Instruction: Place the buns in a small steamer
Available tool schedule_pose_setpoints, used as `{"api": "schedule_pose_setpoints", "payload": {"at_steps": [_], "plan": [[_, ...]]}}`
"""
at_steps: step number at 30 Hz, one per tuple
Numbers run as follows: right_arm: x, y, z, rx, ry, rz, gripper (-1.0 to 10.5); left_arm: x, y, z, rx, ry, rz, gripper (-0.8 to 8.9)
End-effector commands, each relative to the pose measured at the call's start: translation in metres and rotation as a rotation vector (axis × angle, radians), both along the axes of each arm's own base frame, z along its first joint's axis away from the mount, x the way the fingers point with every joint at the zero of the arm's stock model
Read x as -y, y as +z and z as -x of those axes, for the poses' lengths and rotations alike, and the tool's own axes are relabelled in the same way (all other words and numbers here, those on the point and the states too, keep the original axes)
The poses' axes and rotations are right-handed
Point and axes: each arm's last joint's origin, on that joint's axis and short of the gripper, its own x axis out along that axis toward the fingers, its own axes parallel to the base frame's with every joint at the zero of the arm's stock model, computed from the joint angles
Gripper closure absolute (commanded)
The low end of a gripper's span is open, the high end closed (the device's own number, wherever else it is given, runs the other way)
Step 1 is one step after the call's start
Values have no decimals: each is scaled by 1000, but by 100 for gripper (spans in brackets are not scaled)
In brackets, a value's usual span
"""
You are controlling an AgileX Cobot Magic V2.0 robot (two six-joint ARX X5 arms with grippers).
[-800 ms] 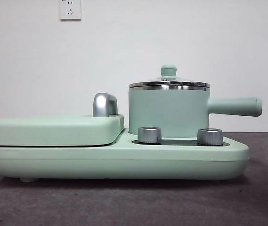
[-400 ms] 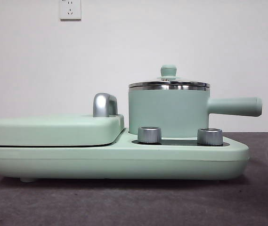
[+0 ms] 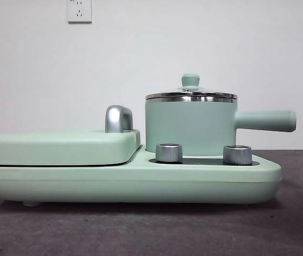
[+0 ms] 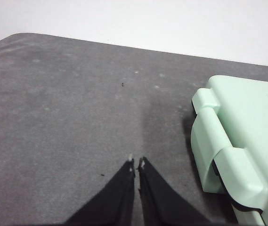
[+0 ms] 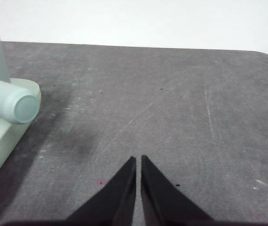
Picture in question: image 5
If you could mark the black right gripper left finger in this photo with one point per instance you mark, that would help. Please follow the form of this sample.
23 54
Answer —
115 202

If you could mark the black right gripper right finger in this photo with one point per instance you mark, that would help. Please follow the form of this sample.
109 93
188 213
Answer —
164 202

